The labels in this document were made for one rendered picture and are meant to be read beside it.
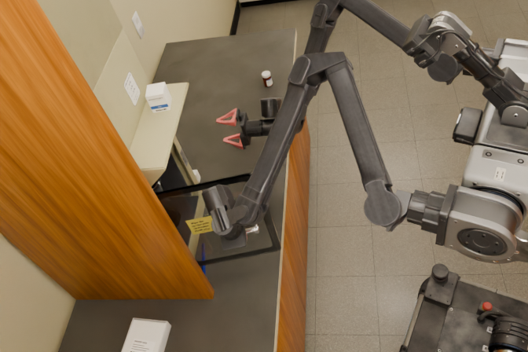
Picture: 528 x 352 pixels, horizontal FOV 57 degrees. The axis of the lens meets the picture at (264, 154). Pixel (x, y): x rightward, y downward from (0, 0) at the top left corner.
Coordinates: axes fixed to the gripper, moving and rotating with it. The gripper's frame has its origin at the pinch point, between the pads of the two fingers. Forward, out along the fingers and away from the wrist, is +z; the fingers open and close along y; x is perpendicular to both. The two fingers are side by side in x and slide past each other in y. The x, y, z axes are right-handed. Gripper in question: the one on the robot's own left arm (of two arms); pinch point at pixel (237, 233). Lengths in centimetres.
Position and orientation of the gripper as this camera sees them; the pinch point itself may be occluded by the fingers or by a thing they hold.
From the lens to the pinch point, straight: 140.4
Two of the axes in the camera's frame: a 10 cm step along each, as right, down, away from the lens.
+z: 1.5, 2.8, 9.5
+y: 1.7, 9.4, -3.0
